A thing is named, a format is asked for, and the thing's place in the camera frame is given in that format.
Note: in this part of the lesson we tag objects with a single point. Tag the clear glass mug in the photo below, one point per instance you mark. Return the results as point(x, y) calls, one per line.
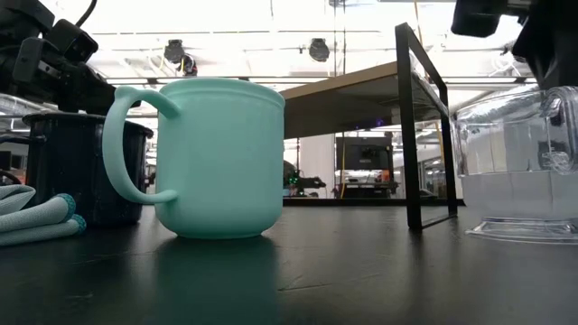
point(510, 180)

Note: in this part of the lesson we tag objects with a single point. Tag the black round ceiling fixture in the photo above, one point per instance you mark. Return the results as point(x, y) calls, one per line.
point(319, 49)
point(174, 50)

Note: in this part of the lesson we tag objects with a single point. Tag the black background monitor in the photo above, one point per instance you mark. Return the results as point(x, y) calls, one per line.
point(363, 153)

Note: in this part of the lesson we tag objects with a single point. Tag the mint green plastic mug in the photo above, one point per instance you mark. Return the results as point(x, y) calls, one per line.
point(221, 158)

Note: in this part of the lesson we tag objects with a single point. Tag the folded light blue cloth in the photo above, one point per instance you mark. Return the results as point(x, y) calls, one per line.
point(31, 216)

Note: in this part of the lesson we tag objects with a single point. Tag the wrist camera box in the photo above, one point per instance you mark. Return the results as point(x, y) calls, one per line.
point(72, 40)
point(476, 15)

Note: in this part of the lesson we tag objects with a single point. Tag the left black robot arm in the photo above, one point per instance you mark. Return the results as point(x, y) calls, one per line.
point(18, 15)

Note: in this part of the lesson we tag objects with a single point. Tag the black background robot arm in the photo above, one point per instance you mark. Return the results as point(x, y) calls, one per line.
point(302, 182)

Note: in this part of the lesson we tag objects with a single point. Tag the wooden shelf with black frame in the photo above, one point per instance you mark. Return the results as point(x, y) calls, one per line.
point(361, 99)

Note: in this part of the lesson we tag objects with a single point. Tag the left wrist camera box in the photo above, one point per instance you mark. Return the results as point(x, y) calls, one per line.
point(72, 40)

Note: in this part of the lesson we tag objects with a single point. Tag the dark blue enamel mug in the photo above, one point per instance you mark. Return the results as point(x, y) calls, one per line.
point(72, 171)

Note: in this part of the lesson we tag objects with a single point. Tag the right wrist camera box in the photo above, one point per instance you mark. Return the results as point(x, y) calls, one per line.
point(476, 15)

